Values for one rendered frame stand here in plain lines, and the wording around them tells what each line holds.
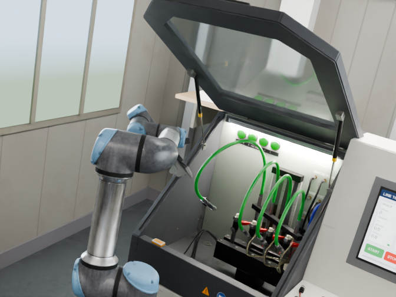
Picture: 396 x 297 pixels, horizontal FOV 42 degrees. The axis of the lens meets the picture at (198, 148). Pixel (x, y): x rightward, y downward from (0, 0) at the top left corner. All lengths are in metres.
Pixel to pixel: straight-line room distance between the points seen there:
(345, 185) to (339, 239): 0.21
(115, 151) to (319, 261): 0.99
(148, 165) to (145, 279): 0.35
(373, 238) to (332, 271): 0.21
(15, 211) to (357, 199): 2.36
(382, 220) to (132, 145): 1.01
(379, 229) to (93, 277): 1.06
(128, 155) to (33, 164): 2.17
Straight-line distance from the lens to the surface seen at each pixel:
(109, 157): 1.52
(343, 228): 2.09
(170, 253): 2.16
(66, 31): 3.53
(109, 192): 1.56
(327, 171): 2.33
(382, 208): 2.05
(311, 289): 2.10
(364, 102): 4.22
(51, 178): 3.83
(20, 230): 3.79
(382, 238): 2.05
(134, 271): 1.63
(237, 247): 2.25
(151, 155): 1.51
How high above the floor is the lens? 1.96
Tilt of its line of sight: 16 degrees down
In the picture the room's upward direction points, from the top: 11 degrees clockwise
